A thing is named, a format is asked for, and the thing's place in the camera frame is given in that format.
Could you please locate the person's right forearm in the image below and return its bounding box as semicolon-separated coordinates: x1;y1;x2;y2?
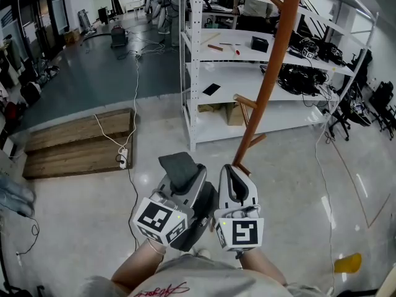
237;248;288;286

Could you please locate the black flat phone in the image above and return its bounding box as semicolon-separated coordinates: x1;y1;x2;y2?
202;83;222;97

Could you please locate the person's left forearm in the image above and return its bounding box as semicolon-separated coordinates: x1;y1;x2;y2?
110;239;167;291

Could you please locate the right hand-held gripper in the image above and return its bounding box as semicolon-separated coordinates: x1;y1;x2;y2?
214;164;265;252

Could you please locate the white red-tipped tool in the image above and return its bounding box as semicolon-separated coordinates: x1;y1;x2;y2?
219;41;242;57

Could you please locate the brown wooden coat stand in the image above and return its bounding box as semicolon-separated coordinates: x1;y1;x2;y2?
209;0;304;233

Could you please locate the blue denim cloth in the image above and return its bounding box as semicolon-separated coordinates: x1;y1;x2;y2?
0;176;37;218

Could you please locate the pale wooden slat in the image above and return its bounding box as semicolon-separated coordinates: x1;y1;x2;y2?
200;32;222;46

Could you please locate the black floor cable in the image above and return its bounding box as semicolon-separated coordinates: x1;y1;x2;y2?
14;214;41;257

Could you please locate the white metal shelving unit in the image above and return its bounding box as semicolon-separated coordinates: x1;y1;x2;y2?
179;0;380;153

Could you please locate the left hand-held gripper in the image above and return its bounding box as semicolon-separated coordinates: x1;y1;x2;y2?
132;165;208;248

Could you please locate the thin gold bracelet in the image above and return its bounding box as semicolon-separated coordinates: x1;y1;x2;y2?
148;241;166;255

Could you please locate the white power strip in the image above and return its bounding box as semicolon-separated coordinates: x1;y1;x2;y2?
118;147;129;170

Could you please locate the person's white right shoe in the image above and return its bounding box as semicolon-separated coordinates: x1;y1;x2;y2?
189;247;212;259

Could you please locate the black equipment pile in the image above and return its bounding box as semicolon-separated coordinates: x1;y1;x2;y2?
288;30;345;67

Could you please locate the small black box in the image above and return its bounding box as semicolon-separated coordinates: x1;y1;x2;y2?
251;35;270;54

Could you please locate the person's white printed shirt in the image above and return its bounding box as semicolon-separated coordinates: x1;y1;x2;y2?
82;254;317;297

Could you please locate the long white floor cable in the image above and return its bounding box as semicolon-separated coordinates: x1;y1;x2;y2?
314;121;337;291

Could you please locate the white power strip cable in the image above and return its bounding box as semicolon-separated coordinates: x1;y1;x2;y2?
93;53;140;155

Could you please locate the black wheeled case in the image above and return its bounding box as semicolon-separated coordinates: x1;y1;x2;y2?
110;24;129;49

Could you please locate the black cable pile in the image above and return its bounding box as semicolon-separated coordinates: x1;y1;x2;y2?
277;63;328;96

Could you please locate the black office chair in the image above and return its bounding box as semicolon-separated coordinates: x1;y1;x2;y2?
351;48;373;83
369;80;396;136
329;81;372;141

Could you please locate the yellow plastic container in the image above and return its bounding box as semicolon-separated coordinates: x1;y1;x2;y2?
334;252;363;275

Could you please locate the wooden step platform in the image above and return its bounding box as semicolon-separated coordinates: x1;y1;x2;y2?
22;107;135;180

